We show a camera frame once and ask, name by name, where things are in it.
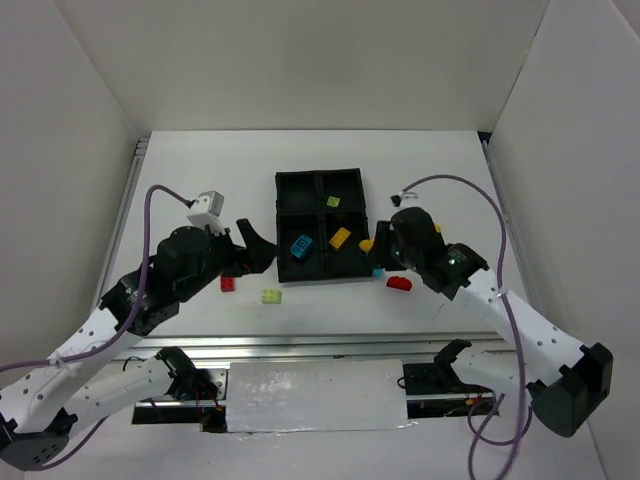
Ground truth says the light green square lego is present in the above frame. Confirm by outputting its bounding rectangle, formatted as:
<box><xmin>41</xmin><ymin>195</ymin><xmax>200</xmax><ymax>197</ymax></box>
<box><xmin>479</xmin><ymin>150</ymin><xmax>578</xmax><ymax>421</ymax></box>
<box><xmin>261</xmin><ymin>289</ymin><xmax>282</xmax><ymax>305</ymax></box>

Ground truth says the black four-compartment sorting tray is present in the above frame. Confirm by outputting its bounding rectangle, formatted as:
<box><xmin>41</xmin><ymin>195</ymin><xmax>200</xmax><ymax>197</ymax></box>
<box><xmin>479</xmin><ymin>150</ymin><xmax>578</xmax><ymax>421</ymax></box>
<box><xmin>275</xmin><ymin>168</ymin><xmax>372</xmax><ymax>283</ymax></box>

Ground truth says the yellow rounded lego brick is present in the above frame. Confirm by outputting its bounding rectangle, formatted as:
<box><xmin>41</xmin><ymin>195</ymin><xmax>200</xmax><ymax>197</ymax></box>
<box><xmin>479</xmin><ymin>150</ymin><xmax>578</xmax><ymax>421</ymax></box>
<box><xmin>359</xmin><ymin>239</ymin><xmax>374</xmax><ymax>253</ymax></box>

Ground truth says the red flat lego brick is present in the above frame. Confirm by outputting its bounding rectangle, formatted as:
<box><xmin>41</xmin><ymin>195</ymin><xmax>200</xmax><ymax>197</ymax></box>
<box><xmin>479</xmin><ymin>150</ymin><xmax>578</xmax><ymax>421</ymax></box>
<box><xmin>220</xmin><ymin>276</ymin><xmax>235</xmax><ymax>293</ymax></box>

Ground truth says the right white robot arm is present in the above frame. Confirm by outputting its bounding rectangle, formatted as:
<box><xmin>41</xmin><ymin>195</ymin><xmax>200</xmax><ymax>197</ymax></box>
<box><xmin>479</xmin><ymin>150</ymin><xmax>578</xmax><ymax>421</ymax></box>
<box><xmin>367</xmin><ymin>207</ymin><xmax>613</xmax><ymax>438</ymax></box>

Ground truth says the cyan rounded lego piece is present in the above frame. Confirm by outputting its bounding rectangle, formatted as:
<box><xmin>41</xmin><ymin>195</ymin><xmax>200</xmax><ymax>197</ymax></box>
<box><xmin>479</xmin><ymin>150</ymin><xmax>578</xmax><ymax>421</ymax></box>
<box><xmin>290</xmin><ymin>234</ymin><xmax>314</xmax><ymax>261</ymax></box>

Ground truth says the white foil-covered panel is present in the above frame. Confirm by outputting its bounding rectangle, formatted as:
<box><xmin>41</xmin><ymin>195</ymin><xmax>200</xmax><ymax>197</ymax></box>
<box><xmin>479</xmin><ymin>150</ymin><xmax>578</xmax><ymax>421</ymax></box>
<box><xmin>226</xmin><ymin>359</ymin><xmax>408</xmax><ymax>433</ymax></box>

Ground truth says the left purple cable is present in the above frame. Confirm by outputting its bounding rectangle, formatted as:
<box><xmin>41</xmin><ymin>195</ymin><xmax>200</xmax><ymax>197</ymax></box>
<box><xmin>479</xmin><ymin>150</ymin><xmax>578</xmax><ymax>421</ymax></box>
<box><xmin>0</xmin><ymin>184</ymin><xmax>199</xmax><ymax>471</ymax></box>

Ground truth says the aluminium frame rail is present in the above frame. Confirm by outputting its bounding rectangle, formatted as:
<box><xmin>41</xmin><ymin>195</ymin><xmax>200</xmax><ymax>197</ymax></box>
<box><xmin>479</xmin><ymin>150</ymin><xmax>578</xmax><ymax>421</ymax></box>
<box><xmin>116</xmin><ymin>332</ymin><xmax>512</xmax><ymax>362</ymax></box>

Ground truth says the red curved lego brick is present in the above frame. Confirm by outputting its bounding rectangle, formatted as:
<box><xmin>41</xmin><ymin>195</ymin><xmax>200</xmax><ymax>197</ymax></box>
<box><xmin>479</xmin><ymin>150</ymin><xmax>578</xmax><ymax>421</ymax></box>
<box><xmin>386</xmin><ymin>276</ymin><xmax>413</xmax><ymax>291</ymax></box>

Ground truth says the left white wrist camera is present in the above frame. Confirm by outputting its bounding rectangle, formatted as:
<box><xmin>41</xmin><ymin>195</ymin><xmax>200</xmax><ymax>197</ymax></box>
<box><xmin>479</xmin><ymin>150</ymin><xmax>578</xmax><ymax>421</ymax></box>
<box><xmin>187</xmin><ymin>190</ymin><xmax>225</xmax><ymax>236</ymax></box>

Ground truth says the yellow long lego brick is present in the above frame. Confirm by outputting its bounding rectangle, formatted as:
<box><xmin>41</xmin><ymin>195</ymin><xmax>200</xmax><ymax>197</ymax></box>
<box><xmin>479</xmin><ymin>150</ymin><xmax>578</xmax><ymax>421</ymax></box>
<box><xmin>328</xmin><ymin>227</ymin><xmax>351</xmax><ymax>251</ymax></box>

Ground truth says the small green lego brick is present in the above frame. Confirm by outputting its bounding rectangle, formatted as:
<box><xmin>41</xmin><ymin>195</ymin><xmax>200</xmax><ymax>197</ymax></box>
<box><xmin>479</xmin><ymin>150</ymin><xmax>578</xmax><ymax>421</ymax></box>
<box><xmin>327</xmin><ymin>196</ymin><xmax>340</xmax><ymax>208</ymax></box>

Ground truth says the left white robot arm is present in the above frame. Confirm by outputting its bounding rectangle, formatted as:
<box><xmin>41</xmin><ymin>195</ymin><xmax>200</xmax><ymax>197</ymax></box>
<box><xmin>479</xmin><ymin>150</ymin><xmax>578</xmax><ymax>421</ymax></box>
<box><xmin>1</xmin><ymin>219</ymin><xmax>277</xmax><ymax>471</ymax></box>

